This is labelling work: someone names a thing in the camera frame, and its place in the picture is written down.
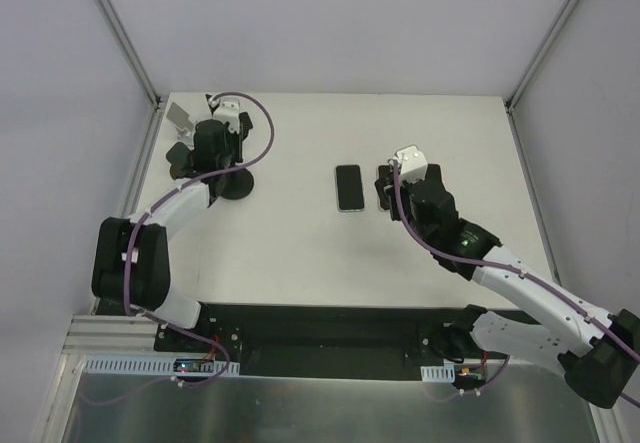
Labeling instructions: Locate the phone with cream case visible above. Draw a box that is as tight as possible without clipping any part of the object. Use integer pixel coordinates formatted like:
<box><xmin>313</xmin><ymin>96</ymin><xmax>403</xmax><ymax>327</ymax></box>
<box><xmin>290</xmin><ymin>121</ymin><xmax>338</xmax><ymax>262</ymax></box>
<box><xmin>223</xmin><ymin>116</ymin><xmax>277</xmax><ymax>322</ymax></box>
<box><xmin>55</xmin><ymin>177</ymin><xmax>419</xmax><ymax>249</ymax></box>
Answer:
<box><xmin>374</xmin><ymin>164</ymin><xmax>394</xmax><ymax>214</ymax></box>

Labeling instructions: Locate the phone with clear blue case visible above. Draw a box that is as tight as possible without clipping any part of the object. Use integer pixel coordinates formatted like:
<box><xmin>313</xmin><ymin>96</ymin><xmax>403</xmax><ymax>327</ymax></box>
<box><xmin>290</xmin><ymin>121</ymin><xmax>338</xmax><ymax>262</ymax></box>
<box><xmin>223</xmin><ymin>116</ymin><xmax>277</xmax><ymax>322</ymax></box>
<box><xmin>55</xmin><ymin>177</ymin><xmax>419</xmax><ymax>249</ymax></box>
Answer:
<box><xmin>335</xmin><ymin>164</ymin><xmax>365</xmax><ymax>212</ymax></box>

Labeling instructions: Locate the phone with pink case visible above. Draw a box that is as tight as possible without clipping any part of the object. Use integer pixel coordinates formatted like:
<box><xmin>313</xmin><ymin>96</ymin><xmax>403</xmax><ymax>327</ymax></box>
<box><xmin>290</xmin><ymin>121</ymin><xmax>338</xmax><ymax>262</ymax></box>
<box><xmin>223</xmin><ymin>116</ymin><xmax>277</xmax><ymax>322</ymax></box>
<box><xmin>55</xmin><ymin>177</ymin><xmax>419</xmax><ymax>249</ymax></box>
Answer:
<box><xmin>425</xmin><ymin>164</ymin><xmax>442</xmax><ymax>181</ymax></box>

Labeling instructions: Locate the black round base clamp stand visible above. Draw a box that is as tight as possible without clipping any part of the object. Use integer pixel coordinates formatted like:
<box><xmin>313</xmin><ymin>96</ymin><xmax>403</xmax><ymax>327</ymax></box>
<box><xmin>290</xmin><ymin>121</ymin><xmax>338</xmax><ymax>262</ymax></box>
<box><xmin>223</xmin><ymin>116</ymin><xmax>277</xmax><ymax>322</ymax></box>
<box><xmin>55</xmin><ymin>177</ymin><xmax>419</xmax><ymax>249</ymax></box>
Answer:
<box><xmin>218</xmin><ymin>168</ymin><xmax>255</xmax><ymax>201</ymax></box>

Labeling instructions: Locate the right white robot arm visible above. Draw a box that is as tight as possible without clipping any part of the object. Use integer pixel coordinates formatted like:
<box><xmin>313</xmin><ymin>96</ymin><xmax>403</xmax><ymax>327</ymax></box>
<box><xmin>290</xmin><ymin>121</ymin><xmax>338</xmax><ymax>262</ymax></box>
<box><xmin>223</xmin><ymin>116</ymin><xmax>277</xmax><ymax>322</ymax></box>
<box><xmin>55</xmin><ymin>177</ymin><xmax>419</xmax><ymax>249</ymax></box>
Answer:
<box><xmin>375</xmin><ymin>160</ymin><xmax>639</xmax><ymax>409</ymax></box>

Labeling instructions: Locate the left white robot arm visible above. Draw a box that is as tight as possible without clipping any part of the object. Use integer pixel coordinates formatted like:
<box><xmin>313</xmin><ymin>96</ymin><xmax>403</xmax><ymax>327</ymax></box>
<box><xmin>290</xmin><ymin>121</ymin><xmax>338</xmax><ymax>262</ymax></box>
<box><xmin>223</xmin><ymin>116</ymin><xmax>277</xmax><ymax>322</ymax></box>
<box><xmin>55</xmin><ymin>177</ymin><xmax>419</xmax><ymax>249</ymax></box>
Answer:
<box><xmin>129</xmin><ymin>100</ymin><xmax>254</xmax><ymax>352</ymax></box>

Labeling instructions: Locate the black folding phone stand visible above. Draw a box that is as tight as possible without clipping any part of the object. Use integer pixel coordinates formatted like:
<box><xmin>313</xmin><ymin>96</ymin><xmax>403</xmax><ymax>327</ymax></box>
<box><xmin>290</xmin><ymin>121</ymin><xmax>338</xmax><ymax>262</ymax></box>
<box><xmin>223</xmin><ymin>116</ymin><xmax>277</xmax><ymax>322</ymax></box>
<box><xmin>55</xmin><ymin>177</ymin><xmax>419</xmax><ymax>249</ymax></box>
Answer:
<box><xmin>205</xmin><ymin>94</ymin><xmax>220</xmax><ymax>114</ymax></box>

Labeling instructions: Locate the round wooden base phone stand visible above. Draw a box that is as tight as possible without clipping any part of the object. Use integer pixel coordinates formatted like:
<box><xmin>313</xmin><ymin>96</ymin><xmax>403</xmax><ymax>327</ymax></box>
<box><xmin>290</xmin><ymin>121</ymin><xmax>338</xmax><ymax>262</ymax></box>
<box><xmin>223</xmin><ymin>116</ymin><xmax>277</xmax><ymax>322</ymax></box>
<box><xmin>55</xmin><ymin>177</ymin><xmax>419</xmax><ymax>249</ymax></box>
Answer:
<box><xmin>165</xmin><ymin>142</ymin><xmax>194</xmax><ymax>180</ymax></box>

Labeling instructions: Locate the silver metal phone stand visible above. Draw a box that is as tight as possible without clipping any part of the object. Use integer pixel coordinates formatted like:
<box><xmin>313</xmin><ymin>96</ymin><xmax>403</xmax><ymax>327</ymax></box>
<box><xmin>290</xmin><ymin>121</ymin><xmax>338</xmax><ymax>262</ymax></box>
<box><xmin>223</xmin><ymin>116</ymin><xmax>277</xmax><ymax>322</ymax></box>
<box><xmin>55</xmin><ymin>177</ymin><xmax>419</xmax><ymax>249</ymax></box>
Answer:
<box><xmin>165</xmin><ymin>103</ymin><xmax>195</xmax><ymax>142</ymax></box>

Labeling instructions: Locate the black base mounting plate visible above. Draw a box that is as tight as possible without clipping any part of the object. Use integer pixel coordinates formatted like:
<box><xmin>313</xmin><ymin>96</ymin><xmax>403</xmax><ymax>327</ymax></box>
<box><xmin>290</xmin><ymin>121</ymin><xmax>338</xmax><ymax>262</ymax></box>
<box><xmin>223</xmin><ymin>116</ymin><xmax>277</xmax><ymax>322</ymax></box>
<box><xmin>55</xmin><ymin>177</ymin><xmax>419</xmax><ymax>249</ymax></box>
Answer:
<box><xmin>149</xmin><ymin>301</ymin><xmax>506</xmax><ymax>382</ymax></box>

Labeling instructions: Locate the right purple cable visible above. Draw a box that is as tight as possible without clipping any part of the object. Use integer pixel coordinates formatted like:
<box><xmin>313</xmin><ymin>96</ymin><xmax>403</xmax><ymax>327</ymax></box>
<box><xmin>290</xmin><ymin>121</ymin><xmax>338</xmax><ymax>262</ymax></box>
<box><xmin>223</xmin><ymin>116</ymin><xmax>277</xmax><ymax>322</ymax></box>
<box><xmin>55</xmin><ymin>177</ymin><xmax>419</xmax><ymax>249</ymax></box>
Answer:
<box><xmin>389</xmin><ymin>160</ymin><xmax>640</xmax><ymax>407</ymax></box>

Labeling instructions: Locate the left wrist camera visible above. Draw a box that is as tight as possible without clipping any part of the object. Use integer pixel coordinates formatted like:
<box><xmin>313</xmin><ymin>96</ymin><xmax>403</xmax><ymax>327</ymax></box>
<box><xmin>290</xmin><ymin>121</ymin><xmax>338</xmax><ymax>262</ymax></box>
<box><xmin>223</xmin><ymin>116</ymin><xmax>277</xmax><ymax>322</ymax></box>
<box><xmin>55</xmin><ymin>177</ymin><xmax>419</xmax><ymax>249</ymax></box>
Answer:
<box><xmin>211</xmin><ymin>97</ymin><xmax>241</xmax><ymax>123</ymax></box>

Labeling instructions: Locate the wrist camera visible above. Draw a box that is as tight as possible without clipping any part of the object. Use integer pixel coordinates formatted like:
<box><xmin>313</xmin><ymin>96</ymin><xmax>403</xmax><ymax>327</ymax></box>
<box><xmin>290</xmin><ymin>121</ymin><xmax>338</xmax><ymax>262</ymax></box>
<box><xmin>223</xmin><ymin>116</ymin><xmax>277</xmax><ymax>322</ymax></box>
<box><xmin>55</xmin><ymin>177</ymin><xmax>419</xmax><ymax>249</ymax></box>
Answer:
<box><xmin>211</xmin><ymin>97</ymin><xmax>241</xmax><ymax>123</ymax></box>
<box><xmin>391</xmin><ymin>145</ymin><xmax>428</xmax><ymax>184</ymax></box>

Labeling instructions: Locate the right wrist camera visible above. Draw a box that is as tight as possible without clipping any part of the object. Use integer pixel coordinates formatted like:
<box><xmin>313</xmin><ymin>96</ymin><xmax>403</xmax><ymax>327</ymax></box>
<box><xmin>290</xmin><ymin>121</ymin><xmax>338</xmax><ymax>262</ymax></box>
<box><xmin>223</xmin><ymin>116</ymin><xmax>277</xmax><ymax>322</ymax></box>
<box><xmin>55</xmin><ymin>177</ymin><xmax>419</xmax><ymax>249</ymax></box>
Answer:
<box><xmin>391</xmin><ymin>145</ymin><xmax>428</xmax><ymax>184</ymax></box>

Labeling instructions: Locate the right white cable duct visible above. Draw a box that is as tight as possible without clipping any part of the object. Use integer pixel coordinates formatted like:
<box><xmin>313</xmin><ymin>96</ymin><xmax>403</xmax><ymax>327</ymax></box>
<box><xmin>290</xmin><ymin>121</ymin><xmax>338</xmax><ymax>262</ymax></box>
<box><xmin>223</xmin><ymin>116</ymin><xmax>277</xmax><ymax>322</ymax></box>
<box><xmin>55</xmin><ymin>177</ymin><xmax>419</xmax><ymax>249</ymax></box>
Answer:
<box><xmin>420</xmin><ymin>364</ymin><xmax>484</xmax><ymax>384</ymax></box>

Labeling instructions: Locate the white cable duct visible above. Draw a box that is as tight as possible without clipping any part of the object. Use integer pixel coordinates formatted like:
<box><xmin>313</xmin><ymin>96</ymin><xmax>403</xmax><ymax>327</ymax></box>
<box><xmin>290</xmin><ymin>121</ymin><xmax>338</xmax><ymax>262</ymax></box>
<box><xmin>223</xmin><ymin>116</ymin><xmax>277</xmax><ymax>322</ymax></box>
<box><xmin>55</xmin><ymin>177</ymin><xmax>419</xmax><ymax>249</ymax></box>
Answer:
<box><xmin>84</xmin><ymin>355</ymin><xmax>240</xmax><ymax>378</ymax></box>
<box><xmin>420</xmin><ymin>364</ymin><xmax>484</xmax><ymax>384</ymax></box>

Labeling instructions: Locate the left aluminium frame post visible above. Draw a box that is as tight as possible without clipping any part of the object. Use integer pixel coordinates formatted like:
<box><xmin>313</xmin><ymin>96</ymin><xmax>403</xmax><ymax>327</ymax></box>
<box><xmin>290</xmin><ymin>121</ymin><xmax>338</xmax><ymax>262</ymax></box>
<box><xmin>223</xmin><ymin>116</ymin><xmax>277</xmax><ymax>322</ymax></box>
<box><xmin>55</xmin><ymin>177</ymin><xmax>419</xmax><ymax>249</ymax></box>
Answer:
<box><xmin>94</xmin><ymin>0</ymin><xmax>161</xmax><ymax>109</ymax></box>

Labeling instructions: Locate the aluminium frame post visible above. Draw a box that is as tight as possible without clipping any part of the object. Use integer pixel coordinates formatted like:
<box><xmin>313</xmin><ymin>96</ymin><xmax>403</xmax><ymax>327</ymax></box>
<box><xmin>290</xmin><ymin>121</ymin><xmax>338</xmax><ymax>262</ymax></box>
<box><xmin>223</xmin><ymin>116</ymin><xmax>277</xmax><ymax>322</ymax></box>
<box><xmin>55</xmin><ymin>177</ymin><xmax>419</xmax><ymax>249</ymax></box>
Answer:
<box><xmin>504</xmin><ymin>0</ymin><xmax>583</xmax><ymax>114</ymax></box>
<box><xmin>94</xmin><ymin>0</ymin><xmax>161</xmax><ymax>109</ymax></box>

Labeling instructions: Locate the left white cable duct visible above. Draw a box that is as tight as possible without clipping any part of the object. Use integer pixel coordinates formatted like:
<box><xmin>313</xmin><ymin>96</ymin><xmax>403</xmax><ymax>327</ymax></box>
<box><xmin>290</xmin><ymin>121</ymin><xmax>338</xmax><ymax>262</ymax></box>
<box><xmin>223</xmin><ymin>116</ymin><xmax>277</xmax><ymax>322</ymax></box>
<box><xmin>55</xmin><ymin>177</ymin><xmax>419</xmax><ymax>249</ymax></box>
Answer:
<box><xmin>84</xmin><ymin>355</ymin><xmax>240</xmax><ymax>378</ymax></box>

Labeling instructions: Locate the right aluminium frame post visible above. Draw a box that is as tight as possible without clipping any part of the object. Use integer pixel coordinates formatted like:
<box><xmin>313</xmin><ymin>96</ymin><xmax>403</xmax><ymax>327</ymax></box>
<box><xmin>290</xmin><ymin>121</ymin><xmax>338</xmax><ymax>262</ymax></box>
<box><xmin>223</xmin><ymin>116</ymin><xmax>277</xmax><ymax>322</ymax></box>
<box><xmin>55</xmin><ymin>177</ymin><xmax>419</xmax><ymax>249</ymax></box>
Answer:
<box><xmin>504</xmin><ymin>0</ymin><xmax>583</xmax><ymax>114</ymax></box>

